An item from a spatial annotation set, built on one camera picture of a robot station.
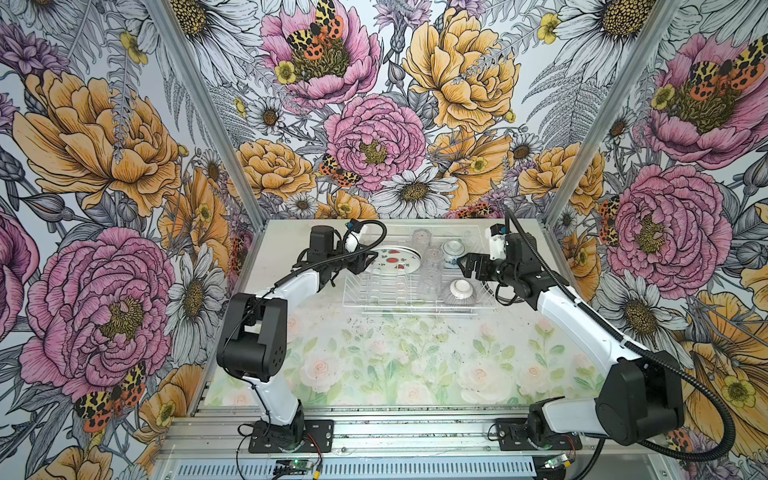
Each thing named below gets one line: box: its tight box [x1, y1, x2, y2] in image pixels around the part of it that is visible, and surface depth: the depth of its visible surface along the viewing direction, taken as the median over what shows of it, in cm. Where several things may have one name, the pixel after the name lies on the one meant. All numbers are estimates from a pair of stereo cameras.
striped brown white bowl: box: [444, 278, 477, 306], surface depth 96 cm
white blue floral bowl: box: [442, 238, 465, 269], surface depth 106 cm
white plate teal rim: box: [368, 246, 422, 274], surface depth 99 cm
